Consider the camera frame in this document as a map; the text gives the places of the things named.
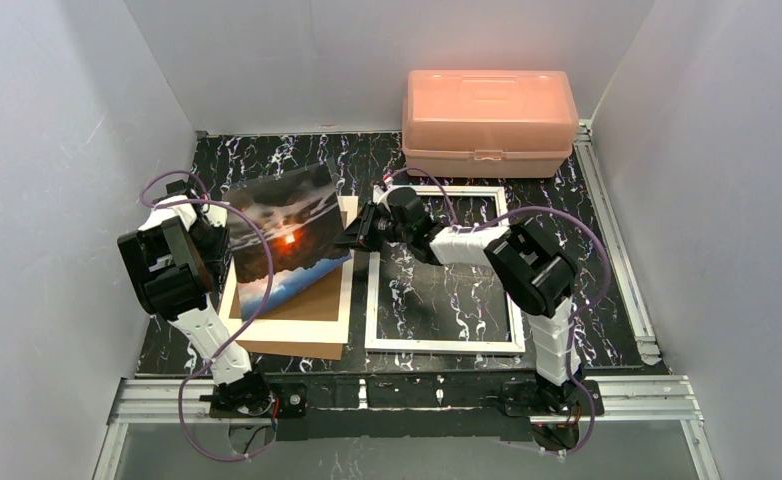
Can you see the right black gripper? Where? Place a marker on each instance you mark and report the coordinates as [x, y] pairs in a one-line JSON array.
[[366, 230]]

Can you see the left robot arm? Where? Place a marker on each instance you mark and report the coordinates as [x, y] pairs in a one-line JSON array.
[[174, 261]]

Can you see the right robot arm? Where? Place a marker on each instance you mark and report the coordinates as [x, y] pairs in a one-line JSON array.
[[535, 273]]

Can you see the pink plastic storage box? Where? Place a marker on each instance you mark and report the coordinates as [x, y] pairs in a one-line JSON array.
[[488, 123]]

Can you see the aluminium rail base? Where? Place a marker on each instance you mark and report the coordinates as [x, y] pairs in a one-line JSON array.
[[466, 404]]

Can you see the sunset landscape photo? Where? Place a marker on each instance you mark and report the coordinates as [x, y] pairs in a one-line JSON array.
[[299, 214]]

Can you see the white picture frame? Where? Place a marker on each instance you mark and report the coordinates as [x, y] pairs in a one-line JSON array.
[[516, 345]]

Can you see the brown backing board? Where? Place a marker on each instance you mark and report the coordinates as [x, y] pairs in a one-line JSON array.
[[314, 323]]

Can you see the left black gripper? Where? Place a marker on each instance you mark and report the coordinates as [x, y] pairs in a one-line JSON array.
[[216, 237]]

